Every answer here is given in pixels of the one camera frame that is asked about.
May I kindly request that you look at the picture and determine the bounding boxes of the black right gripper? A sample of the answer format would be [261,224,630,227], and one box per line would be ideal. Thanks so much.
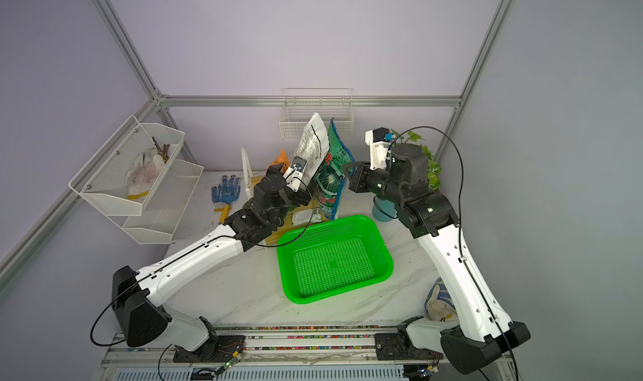
[344,163,410,208]

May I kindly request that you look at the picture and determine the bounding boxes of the green blue fertilizer bag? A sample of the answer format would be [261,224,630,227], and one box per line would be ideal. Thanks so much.
[314,119,354,220]

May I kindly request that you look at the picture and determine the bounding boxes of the orange fertilizer bag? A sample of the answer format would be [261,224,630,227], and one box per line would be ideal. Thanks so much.
[266,148,291,174]

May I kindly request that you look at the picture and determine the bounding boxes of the white printed fertilizer bag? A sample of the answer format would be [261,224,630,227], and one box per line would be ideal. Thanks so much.
[294,112,330,184]

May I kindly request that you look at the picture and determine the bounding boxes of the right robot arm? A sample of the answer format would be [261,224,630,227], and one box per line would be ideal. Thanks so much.
[343,143,531,374]

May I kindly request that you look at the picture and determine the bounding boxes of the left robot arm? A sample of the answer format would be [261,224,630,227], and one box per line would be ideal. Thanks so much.
[109,172,312,362]

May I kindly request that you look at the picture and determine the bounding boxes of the white wooden two-tier shelf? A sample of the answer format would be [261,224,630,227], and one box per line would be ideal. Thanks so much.
[228,172,314,251]

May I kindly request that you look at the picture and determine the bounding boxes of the teal plant pot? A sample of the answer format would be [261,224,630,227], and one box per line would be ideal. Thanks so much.
[372,198,397,222]

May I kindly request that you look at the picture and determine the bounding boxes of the green plastic basket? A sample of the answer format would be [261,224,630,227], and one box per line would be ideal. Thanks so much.
[276,215,394,304]

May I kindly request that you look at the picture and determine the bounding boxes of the green artificial plant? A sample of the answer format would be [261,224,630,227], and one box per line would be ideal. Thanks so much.
[389,128,442,191]

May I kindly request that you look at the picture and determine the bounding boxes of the blue yellow garden fork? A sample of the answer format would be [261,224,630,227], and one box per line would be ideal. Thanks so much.
[213,182,238,224]

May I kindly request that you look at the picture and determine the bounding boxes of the brown twigs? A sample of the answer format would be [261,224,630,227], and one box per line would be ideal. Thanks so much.
[152,138,170,163]

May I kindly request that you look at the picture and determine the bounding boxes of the white cloth in organizer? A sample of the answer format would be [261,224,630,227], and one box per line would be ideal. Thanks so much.
[126,147,166,200]

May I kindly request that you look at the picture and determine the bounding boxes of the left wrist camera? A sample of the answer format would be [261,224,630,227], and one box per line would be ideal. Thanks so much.
[285,156,307,184]

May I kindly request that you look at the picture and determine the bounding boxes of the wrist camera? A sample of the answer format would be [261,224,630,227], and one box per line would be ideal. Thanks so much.
[285,156,307,184]
[365,128,394,170]

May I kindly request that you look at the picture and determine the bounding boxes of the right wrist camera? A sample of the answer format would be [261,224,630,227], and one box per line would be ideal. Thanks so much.
[365,128,394,170]

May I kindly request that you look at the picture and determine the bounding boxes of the white wire wall basket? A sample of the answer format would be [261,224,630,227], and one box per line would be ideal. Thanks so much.
[279,88,354,142]

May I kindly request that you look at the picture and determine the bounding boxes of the white mesh wall organizer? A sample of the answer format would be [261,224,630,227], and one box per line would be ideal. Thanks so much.
[69,116,204,245]

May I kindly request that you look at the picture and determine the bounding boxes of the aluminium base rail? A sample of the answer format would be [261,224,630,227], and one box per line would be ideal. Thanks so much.
[93,322,516,380]

